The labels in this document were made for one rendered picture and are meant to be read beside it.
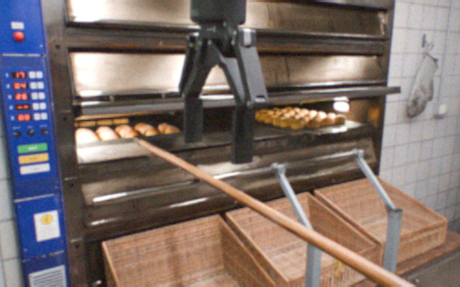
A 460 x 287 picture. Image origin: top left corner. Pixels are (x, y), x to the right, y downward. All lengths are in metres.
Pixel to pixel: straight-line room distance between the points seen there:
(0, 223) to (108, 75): 0.66
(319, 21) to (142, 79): 1.02
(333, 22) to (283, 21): 0.35
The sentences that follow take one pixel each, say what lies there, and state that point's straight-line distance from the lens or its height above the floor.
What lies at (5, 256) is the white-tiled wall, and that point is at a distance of 1.63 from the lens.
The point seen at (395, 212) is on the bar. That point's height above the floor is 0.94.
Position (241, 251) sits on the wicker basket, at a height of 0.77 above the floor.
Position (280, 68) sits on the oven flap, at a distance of 1.91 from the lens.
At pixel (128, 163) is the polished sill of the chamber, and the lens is 1.58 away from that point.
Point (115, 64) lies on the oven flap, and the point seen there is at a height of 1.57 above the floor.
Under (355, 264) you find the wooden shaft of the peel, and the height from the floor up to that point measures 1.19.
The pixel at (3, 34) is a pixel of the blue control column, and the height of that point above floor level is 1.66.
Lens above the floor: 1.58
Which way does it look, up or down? 12 degrees down
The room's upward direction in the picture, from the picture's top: straight up
